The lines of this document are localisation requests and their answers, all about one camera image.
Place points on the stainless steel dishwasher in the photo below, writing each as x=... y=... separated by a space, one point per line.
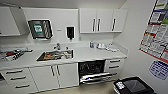
x=95 y=78

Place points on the small blue bottle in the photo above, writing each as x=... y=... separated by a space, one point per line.
x=91 y=44

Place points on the white bowl stack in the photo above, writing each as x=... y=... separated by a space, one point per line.
x=101 y=46

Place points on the white cup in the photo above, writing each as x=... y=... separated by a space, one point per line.
x=68 y=55

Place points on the small chrome sink fitting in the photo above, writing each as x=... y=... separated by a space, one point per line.
x=66 y=48

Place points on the orange bowl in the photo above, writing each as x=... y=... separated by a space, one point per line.
x=49 y=56

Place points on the white sink base cabinet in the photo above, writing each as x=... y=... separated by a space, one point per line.
x=53 y=77

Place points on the steel kitchen sink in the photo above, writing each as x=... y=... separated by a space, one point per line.
x=41 y=58

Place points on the steel paper towel dispenser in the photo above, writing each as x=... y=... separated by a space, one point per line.
x=40 y=29

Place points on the grey bin black lid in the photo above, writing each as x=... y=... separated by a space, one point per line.
x=133 y=86

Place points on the notice poster board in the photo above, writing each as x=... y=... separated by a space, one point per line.
x=156 y=30

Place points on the black wall soap dispenser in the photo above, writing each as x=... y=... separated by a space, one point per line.
x=70 y=32

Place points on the small wall label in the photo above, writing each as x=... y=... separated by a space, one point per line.
x=59 y=30

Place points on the white three-door wall cabinet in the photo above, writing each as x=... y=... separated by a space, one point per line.
x=103 y=20

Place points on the white two-door wall cabinet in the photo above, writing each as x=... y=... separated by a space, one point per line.
x=10 y=21

